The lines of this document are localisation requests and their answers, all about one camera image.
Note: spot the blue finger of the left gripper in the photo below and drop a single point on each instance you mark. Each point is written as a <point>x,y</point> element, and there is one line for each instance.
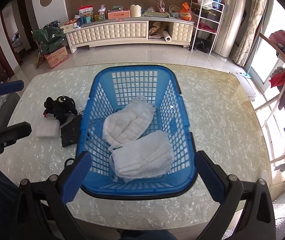
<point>10,135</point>
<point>11,87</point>

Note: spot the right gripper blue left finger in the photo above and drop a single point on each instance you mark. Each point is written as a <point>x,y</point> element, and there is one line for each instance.
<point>71,178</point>

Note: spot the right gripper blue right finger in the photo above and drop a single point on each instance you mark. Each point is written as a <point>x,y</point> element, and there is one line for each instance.
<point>215,179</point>

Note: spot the black dragon plush toy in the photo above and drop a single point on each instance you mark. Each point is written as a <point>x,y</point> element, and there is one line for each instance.
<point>60,108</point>

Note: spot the white quilted towel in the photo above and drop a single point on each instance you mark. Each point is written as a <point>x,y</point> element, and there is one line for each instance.
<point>150,156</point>

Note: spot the white fluffy towel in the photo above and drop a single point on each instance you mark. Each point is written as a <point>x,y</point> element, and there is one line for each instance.
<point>129,123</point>

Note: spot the blue plastic basket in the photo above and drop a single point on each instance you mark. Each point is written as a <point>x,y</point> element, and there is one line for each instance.
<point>112,90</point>

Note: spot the printed cardboard box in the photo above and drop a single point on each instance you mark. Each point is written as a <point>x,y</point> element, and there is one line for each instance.
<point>57,57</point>

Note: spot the dark green bag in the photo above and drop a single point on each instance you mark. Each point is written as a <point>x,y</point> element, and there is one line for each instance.
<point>49,39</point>

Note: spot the pink storage box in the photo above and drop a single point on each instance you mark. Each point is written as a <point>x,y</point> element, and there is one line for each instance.
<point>118,14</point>

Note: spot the wooden clothes drying rack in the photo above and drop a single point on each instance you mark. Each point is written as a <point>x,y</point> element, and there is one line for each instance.
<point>281,56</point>

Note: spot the cream cylindrical container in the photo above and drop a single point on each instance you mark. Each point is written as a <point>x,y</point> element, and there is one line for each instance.
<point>135,10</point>

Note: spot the white paper roll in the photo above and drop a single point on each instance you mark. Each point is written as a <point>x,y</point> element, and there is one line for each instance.
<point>166,36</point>

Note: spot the cream tufted tv cabinet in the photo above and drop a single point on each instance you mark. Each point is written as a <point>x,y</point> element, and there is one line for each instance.
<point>134,30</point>

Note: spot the white metal shelf rack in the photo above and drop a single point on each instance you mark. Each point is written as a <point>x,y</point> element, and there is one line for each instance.
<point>207,16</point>

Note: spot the orange bag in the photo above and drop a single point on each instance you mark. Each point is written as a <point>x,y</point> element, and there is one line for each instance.
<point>185,13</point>

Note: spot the white floor air conditioner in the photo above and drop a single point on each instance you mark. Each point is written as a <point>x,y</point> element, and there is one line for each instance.
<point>231,21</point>

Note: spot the beige patterned curtain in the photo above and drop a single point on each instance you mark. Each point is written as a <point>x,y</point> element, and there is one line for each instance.
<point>256,12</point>

